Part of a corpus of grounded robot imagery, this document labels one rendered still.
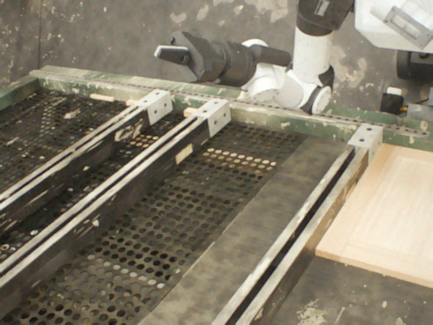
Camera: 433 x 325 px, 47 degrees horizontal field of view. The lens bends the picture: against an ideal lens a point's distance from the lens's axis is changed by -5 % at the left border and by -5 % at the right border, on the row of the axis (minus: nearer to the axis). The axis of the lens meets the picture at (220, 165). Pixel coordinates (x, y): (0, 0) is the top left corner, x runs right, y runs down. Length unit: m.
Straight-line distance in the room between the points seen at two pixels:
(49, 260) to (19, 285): 0.09
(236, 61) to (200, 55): 0.09
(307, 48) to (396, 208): 0.43
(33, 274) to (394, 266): 0.76
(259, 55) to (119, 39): 2.29
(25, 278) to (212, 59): 0.61
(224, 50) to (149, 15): 2.17
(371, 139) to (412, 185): 0.17
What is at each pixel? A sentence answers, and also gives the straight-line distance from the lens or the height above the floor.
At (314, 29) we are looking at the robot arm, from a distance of 1.19.
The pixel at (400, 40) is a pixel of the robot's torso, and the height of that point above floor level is 1.30.
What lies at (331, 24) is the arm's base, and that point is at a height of 1.31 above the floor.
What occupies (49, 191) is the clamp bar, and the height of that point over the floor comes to 1.39.
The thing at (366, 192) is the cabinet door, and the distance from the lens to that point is 1.30.
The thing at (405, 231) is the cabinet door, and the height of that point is 1.19.
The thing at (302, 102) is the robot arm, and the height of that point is 1.18.
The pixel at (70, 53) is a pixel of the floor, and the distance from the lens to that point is 3.54.
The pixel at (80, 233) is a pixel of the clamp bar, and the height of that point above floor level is 1.49.
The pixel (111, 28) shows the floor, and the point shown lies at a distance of 3.33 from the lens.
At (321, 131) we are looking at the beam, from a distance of 1.56.
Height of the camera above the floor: 2.36
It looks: 60 degrees down
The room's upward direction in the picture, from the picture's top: 87 degrees counter-clockwise
